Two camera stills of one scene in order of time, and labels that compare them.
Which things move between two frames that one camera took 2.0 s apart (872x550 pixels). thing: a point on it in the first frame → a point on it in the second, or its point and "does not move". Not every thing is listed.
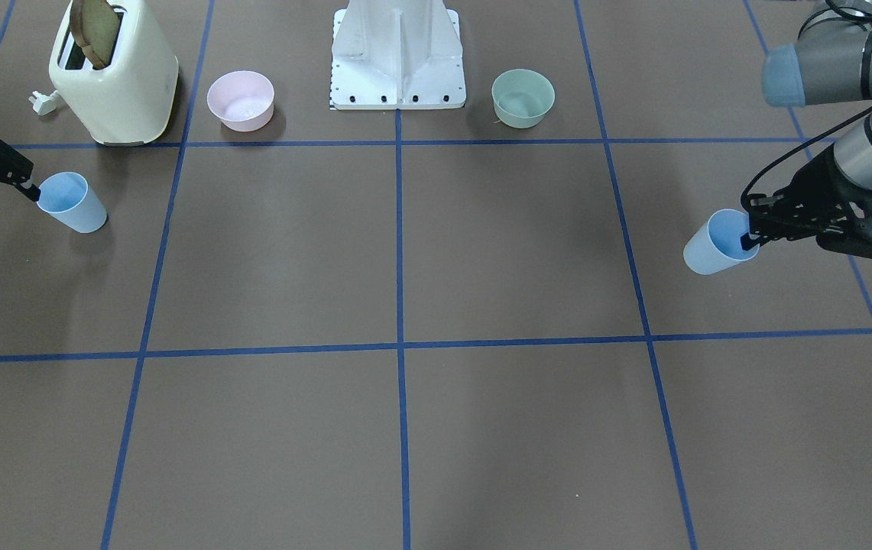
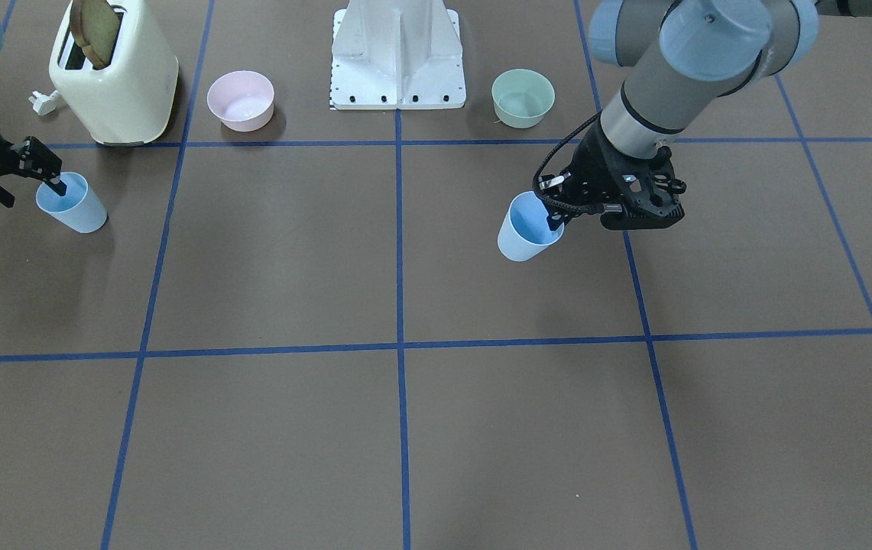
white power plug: (43, 105) does not move
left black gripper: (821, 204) → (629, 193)
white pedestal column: (396, 54) does not move
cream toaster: (128, 101) does not move
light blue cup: (66, 196) does not move
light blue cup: (718, 244) → (525, 233)
